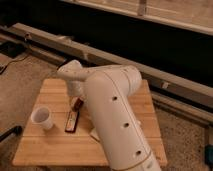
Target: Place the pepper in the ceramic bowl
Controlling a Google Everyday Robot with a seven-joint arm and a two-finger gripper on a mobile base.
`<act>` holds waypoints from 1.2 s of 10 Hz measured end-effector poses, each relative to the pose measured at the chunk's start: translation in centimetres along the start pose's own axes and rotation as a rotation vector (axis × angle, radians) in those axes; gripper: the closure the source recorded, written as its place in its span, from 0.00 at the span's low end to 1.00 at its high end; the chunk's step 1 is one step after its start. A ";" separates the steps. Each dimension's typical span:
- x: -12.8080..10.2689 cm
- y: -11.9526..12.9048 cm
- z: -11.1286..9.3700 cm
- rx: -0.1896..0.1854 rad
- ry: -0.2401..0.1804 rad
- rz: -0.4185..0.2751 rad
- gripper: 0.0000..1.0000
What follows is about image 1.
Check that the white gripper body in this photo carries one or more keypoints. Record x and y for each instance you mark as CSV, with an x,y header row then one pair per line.
x,y
75,88

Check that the dark red pepper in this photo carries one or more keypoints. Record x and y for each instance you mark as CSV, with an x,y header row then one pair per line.
x,y
76,103

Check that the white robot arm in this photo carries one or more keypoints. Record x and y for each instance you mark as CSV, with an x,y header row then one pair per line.
x,y
106,90

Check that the white plastic cup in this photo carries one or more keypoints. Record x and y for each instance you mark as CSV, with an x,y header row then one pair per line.
x,y
42,116

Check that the wooden table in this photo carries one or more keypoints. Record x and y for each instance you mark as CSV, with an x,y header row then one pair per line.
x,y
56,147

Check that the beige sponge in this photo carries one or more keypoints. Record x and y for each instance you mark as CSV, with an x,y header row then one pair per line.
x,y
94,135

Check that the black object at left edge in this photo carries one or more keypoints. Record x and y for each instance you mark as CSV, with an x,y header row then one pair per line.
x,y
17,130

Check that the long metal rail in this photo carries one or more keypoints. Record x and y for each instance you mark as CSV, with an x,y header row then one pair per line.
x,y
190,90

